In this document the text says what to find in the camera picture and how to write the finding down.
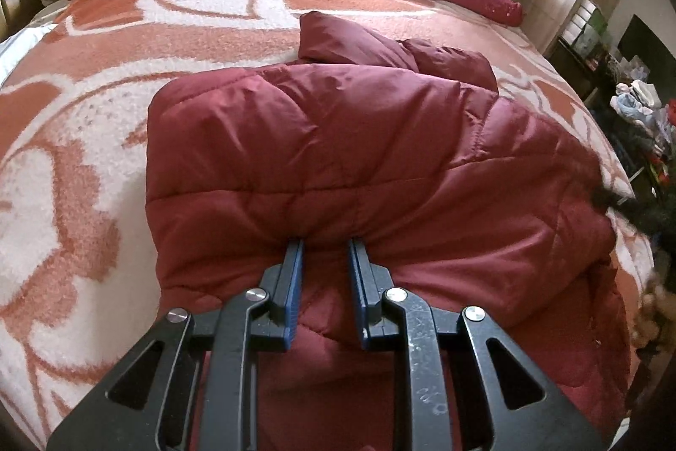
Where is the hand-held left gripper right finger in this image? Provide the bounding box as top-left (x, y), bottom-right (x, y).
top-left (346, 238), bottom-right (608, 451)

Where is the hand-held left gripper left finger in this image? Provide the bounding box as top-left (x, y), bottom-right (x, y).
top-left (46, 238), bottom-right (307, 451)

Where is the dark red padded jacket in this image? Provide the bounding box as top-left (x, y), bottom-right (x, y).
top-left (145, 11), bottom-right (642, 451)

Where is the pile of clothes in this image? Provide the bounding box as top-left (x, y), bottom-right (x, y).
top-left (610, 55), bottom-right (676, 156)

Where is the orange and white floral blanket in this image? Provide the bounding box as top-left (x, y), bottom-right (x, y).
top-left (0, 0), bottom-right (656, 451)

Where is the dark fuzzy object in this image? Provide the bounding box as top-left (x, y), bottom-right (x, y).
top-left (591, 181), bottom-right (676, 241)

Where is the shelf with boxes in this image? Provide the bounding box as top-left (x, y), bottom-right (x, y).
top-left (557, 0), bottom-right (619, 61)

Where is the white quilted bed sheet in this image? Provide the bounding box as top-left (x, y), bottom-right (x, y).
top-left (0, 2), bottom-right (59, 82)

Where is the black screen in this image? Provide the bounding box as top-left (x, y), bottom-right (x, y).
top-left (617, 14), bottom-right (676, 66)

